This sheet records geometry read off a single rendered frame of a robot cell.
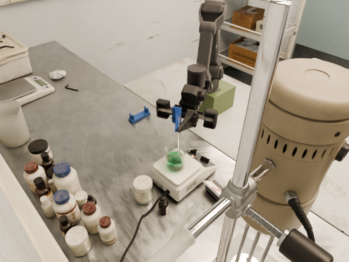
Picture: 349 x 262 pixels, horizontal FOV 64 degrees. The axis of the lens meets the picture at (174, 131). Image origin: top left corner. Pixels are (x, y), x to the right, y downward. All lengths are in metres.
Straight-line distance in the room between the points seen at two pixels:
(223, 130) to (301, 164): 0.88
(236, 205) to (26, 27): 1.92
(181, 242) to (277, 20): 0.19
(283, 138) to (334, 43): 3.46
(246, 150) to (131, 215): 0.70
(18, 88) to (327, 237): 1.41
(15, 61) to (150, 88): 0.72
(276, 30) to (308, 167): 0.19
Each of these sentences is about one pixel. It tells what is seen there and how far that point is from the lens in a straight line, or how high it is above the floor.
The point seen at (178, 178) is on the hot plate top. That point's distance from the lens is 0.88.
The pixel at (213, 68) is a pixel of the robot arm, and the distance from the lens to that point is 1.14.
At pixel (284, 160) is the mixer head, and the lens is 0.33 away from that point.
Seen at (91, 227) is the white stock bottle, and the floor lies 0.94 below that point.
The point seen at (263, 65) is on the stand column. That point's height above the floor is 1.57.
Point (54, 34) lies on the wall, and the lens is 2.16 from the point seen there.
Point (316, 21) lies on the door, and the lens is 3.79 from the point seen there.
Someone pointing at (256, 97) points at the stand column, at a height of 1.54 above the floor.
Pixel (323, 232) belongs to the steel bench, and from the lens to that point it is 0.98.
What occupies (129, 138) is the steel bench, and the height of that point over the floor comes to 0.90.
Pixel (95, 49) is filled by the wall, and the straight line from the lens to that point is 2.33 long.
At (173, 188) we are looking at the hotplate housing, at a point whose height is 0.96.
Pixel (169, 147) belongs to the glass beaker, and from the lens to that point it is 0.89.
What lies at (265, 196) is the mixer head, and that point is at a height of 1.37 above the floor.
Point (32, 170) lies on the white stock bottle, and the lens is 0.98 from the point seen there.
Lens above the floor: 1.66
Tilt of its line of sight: 40 degrees down
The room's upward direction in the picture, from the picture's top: straight up
